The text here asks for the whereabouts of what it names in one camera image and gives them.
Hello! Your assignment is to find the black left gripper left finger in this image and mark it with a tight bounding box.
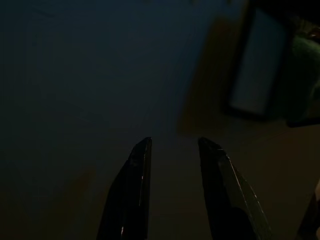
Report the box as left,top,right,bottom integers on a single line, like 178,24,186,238
96,136,153,240

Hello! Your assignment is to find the teal plush toy keychain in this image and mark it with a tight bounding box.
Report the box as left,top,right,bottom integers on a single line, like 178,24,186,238
269,32,320,123

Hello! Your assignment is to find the black card holder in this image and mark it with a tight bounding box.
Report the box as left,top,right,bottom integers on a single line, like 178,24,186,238
219,2,293,121

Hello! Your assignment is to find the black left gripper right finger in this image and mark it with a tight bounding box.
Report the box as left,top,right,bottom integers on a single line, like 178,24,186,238
198,136,274,240

